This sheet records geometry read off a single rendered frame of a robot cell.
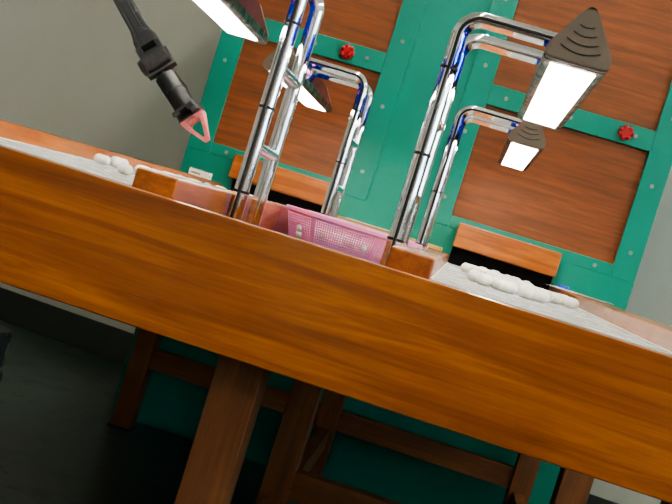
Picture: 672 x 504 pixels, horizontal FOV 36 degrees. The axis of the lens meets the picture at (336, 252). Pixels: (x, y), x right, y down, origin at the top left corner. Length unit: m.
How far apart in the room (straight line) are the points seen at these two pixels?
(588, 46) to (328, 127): 1.85
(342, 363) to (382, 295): 0.09
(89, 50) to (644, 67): 2.12
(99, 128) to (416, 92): 1.49
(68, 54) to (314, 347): 3.12
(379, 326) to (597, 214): 1.92
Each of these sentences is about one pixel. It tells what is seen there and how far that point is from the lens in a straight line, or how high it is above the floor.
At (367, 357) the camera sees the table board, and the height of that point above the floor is 0.63.
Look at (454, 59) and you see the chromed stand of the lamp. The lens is 1.54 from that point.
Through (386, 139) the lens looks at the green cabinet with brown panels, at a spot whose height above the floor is 1.03.
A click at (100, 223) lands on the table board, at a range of 1.29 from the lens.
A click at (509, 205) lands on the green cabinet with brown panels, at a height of 0.95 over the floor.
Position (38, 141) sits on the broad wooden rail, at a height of 0.75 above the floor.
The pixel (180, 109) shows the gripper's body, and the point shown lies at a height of 0.91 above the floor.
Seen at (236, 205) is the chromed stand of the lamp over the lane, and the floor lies 0.75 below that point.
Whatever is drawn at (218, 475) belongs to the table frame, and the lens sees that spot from 1.33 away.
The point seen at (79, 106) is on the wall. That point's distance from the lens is 4.19.
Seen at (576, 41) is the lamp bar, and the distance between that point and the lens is 1.33.
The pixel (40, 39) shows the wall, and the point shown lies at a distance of 4.31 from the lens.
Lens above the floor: 0.78
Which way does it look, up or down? 2 degrees down
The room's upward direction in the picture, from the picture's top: 17 degrees clockwise
